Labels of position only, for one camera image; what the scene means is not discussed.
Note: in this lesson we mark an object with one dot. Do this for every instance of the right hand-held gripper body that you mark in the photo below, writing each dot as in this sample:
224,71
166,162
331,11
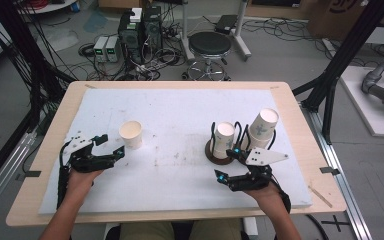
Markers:
263,157

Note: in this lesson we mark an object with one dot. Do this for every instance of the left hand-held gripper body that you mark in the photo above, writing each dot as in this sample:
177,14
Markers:
90,161

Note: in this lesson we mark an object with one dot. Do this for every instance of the single white paper cup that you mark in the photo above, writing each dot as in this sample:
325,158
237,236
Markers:
131,133

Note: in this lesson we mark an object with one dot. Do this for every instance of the person's left hand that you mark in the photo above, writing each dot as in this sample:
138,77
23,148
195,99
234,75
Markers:
81,180

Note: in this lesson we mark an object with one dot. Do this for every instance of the person's right hand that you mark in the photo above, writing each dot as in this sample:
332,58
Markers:
266,196

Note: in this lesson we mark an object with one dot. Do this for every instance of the thin wooden stick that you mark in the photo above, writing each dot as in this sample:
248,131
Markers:
320,196

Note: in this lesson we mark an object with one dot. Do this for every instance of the person's legs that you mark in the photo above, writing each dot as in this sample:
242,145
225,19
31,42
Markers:
146,231

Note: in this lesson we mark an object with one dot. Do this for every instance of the grey bench power supply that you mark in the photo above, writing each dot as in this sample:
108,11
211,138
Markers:
100,48
113,48

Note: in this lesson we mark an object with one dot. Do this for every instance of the black computer tower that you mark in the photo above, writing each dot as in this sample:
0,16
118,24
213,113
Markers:
130,36
152,30

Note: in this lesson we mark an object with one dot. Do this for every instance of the white floor board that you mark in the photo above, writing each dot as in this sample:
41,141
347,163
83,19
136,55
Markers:
363,110

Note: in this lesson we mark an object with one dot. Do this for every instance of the black round stool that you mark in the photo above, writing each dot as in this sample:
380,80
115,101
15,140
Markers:
210,43

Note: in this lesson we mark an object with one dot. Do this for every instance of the small black box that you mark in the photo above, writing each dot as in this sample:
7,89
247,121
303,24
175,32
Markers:
226,23

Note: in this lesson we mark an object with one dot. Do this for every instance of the brown cardboard box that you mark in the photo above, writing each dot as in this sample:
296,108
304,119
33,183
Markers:
336,16

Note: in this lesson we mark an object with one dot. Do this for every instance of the aluminium floor rail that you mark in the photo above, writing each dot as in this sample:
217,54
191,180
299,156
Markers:
340,180
3,173

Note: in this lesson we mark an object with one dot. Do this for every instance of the black metal frame post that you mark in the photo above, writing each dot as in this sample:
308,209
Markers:
343,56

